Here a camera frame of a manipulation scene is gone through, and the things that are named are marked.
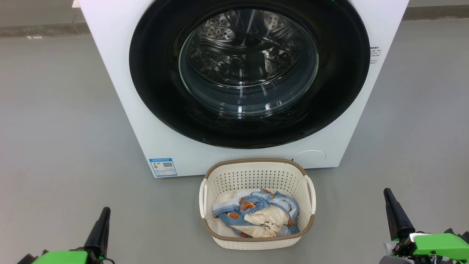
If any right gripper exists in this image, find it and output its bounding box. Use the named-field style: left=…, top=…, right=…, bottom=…
left=379, top=188, right=469, bottom=264

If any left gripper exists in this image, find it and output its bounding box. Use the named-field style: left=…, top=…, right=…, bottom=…
left=16, top=207, right=115, bottom=264

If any blue garment with orange print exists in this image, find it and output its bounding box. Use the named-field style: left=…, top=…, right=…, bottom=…
left=213, top=189, right=300, bottom=237

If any black round glass washer door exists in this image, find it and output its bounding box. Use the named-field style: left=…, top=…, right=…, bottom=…
left=129, top=0, right=370, bottom=149

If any white front-load washing machine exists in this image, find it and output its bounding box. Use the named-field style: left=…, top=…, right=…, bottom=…
left=79, top=0, right=410, bottom=179

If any stainless steel washing machine drum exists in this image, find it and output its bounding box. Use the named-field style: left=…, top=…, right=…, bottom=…
left=180, top=9, right=318, bottom=118

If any blue energy label sticker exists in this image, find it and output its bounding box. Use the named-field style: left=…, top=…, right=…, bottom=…
left=149, top=158, right=178, bottom=177

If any round white filter cover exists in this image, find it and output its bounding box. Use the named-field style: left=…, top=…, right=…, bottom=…
left=292, top=150, right=326, bottom=169

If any cream perforated laundry basket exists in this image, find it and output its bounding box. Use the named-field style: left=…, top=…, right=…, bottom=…
left=199, top=158, right=316, bottom=250

